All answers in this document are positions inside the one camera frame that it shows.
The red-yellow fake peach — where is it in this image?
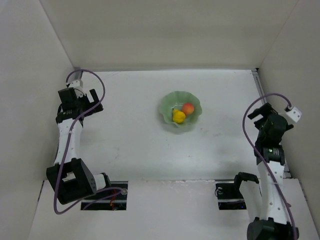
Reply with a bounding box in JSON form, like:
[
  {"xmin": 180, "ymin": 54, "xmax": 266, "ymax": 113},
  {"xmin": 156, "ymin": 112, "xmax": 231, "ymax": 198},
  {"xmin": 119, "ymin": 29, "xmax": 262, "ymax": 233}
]
[{"xmin": 181, "ymin": 102, "xmax": 195, "ymax": 116}]

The yellow fake pear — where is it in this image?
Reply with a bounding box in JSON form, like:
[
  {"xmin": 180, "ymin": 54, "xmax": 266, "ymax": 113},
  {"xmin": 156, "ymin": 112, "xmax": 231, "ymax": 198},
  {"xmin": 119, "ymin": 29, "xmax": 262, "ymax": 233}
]
[{"xmin": 172, "ymin": 109, "xmax": 186, "ymax": 124}]

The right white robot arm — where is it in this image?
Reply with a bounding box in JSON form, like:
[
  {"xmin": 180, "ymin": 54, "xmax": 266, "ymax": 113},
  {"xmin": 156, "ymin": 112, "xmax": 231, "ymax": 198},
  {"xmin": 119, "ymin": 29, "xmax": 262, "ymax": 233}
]
[{"xmin": 233, "ymin": 103, "xmax": 300, "ymax": 240}]

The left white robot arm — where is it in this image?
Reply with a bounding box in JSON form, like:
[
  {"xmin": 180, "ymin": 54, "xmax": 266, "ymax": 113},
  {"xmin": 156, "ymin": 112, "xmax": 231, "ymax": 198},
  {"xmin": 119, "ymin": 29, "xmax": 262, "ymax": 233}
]
[{"xmin": 46, "ymin": 87, "xmax": 112, "ymax": 205}]

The green scalloped fruit bowl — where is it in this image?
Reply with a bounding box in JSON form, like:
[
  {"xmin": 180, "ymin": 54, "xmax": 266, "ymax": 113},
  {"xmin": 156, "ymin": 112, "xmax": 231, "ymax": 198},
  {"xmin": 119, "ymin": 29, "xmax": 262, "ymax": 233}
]
[{"xmin": 158, "ymin": 91, "xmax": 203, "ymax": 128}]

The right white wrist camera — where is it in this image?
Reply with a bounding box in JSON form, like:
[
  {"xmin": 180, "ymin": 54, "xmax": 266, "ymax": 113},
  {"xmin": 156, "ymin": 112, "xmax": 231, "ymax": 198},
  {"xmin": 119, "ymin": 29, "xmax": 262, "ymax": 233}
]
[{"xmin": 285, "ymin": 106, "xmax": 302, "ymax": 124}]

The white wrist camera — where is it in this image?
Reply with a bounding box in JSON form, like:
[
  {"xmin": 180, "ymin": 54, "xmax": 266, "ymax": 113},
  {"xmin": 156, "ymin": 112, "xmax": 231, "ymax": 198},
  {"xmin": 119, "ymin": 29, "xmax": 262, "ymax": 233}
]
[
  {"xmin": 285, "ymin": 106, "xmax": 302, "ymax": 124},
  {"xmin": 66, "ymin": 79, "xmax": 85, "ymax": 95}
]

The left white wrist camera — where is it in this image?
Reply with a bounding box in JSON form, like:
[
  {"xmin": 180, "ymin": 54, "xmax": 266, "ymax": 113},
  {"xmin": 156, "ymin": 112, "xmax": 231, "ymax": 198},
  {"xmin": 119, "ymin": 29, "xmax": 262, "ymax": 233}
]
[{"xmin": 66, "ymin": 79, "xmax": 85, "ymax": 95}]

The right aluminium table rail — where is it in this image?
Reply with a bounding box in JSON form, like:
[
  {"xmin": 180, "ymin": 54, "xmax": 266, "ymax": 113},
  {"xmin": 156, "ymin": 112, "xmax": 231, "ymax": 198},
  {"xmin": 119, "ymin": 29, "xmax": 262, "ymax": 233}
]
[{"xmin": 251, "ymin": 68, "xmax": 292, "ymax": 179}]

